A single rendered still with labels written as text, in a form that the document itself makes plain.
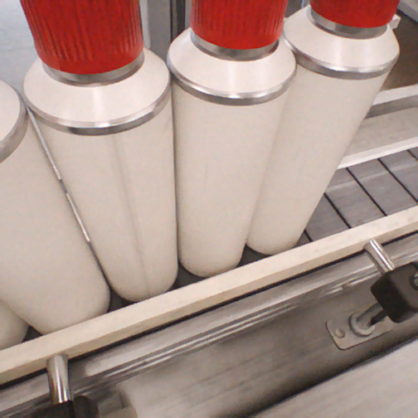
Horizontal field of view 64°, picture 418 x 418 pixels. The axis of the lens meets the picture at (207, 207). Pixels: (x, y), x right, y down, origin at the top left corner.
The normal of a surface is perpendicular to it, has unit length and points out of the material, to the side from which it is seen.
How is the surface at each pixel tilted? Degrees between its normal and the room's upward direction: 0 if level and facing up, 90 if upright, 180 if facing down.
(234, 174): 90
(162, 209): 90
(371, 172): 0
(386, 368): 0
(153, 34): 90
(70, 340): 0
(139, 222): 90
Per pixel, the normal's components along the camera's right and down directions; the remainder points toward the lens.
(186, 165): -0.67, 0.58
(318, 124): -0.21, 0.79
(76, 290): 0.82, 0.49
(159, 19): 0.37, 0.77
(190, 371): 0.06, -0.58
